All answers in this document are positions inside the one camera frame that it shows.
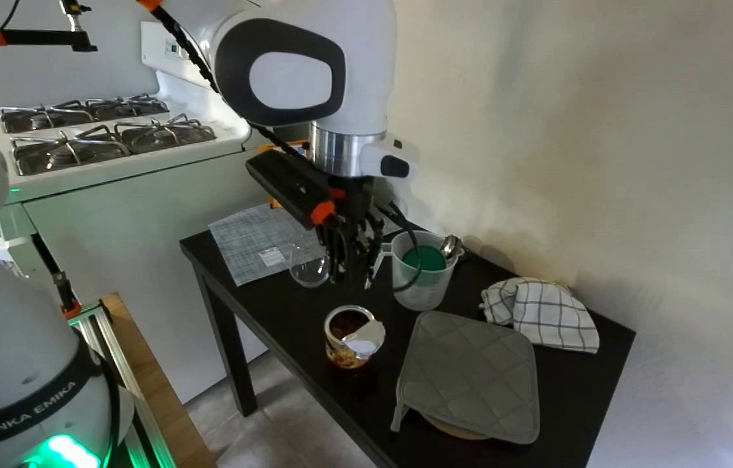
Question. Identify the round wooden trivet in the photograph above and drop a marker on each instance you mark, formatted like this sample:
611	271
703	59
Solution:
452	426

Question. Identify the wooden base board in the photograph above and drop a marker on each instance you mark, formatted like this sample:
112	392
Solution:
153	381

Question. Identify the black stove burner grate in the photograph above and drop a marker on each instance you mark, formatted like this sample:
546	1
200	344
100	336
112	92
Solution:
57	153
161	132
38	118
123	105

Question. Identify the grey quilted pot holder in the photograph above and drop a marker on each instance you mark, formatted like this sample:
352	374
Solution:
472	373

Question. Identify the clear plastic measuring jug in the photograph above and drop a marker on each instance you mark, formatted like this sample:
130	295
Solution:
422	283

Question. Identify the black pole with orange clamp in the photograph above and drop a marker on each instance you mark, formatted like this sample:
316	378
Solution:
55	274

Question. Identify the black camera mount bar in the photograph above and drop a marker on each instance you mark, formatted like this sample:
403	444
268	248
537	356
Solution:
30	36

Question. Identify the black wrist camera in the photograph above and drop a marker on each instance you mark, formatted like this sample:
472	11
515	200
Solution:
292	184

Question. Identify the white gas stove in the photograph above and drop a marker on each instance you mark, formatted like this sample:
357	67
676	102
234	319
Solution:
132	225

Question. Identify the clear glass bowl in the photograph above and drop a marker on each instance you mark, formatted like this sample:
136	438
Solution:
309	271

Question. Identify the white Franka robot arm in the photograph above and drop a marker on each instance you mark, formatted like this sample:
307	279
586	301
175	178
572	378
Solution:
296	78

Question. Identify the white checkered dish cloth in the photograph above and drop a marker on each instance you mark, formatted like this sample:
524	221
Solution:
544	316

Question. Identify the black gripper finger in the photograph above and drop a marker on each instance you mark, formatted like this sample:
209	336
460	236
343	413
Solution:
372	248
339	258

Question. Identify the black wooden table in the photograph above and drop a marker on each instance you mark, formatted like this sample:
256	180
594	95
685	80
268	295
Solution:
288	313

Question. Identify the metal spoon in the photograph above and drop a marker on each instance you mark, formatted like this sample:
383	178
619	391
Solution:
450	245

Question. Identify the grey woven placemat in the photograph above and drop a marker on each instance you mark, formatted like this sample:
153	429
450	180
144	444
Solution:
253	243

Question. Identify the green sponge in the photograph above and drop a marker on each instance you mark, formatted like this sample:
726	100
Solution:
426	258

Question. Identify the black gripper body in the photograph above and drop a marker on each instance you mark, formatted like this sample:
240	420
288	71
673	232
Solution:
355	213

